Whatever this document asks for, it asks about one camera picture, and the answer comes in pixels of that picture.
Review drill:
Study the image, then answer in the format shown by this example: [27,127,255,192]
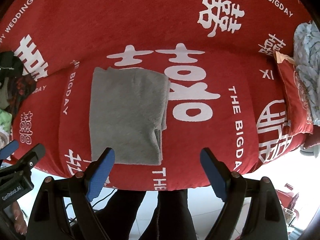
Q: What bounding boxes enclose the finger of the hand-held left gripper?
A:
[0,143,46,179]
[0,140,20,161]

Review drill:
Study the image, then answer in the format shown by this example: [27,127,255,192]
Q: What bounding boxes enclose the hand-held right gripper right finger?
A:
[200,148,288,240]

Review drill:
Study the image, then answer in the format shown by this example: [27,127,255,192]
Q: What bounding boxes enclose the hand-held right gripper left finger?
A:
[26,148,116,240]

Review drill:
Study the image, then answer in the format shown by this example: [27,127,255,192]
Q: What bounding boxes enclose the grey sweater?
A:
[89,67,171,166]

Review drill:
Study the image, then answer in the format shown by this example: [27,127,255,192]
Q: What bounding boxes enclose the person's left hand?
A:
[11,201,28,235]

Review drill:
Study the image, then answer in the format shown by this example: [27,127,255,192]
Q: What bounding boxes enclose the green patterned cloth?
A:
[0,109,13,153]

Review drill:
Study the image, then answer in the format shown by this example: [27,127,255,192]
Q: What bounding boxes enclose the dark patterned cloth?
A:
[0,51,38,112]

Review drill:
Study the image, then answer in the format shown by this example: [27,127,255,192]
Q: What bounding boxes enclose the person's legs in black pants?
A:
[72,189,196,240]

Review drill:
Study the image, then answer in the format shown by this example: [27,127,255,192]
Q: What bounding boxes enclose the red pillow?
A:
[273,51,314,136]

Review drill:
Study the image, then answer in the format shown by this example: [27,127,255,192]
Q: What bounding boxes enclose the light blue floral quilt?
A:
[293,21,320,127]

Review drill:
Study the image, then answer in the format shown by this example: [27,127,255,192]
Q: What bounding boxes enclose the red printed blanket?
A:
[0,0,316,193]

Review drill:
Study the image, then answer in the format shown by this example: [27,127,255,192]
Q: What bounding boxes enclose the black cable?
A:
[67,189,117,227]

